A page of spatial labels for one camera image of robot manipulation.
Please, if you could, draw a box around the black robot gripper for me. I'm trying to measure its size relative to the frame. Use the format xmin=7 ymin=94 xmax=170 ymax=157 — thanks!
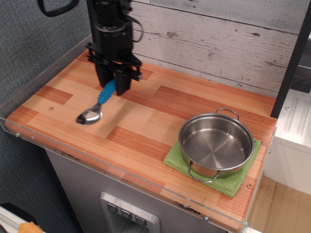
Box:
xmin=86 ymin=25 xmax=141 ymax=96

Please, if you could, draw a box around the blue handled metal spoon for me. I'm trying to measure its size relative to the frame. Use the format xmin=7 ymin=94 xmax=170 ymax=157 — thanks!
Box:
xmin=76 ymin=79 xmax=116 ymax=125

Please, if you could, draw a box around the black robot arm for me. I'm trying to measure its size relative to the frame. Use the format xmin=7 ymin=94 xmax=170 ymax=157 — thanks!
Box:
xmin=87 ymin=0 xmax=143 ymax=96

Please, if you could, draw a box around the stainless steel pan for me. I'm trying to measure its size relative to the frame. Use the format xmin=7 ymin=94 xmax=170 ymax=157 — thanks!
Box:
xmin=178 ymin=108 xmax=255 ymax=183

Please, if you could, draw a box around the clear acrylic edge guard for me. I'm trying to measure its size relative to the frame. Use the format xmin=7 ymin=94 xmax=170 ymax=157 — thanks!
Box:
xmin=0 ymin=46 xmax=276 ymax=233

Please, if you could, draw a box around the grey toy fridge cabinet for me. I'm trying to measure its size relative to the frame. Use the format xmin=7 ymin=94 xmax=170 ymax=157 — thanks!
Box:
xmin=47 ymin=150 xmax=225 ymax=233

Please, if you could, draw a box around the silver dispenser button panel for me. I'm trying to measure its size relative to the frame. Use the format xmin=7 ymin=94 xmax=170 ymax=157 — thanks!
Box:
xmin=100 ymin=191 xmax=160 ymax=233

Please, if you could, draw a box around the green folded cloth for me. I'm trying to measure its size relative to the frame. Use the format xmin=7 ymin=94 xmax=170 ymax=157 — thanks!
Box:
xmin=164 ymin=139 xmax=262 ymax=198

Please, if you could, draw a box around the orange object at corner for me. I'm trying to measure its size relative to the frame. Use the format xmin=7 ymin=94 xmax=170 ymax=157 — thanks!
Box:
xmin=18 ymin=222 xmax=43 ymax=233

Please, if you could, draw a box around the white and black box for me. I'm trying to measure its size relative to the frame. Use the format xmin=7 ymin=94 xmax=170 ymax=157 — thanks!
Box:
xmin=0 ymin=203 xmax=37 ymax=233

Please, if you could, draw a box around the white toy sink unit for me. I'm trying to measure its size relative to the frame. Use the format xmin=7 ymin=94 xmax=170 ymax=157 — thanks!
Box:
xmin=264 ymin=90 xmax=311 ymax=194

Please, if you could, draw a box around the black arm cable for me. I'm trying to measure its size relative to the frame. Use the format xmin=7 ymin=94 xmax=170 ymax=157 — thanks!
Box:
xmin=36 ymin=0 xmax=144 ymax=43

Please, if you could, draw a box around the dark right vertical post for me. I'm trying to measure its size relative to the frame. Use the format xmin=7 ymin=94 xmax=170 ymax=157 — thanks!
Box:
xmin=270 ymin=2 xmax=311 ymax=119

